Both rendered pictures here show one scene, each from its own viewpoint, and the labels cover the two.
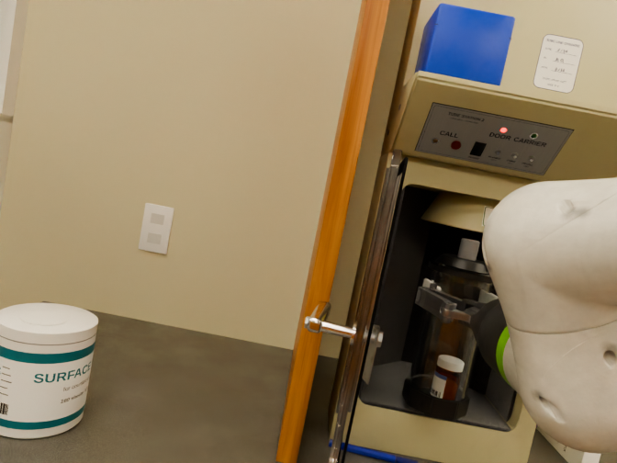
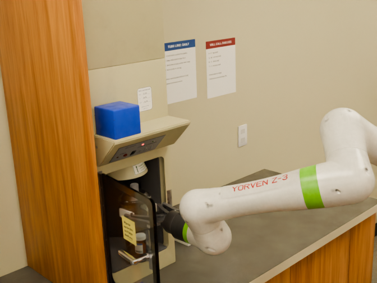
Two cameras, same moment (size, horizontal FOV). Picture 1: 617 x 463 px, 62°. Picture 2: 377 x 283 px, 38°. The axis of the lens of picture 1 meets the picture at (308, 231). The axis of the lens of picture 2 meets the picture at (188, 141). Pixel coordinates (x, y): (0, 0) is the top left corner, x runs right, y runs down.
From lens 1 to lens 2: 1.18 m
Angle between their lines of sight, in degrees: 44
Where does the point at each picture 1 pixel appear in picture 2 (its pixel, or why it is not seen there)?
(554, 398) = (211, 246)
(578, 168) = (166, 142)
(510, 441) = (168, 251)
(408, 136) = (107, 160)
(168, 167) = not seen: outside the picture
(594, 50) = (155, 88)
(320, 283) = (99, 239)
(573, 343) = (214, 232)
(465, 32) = (124, 118)
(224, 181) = not seen: outside the picture
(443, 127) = (122, 152)
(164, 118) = not seen: outside the picture
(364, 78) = (91, 151)
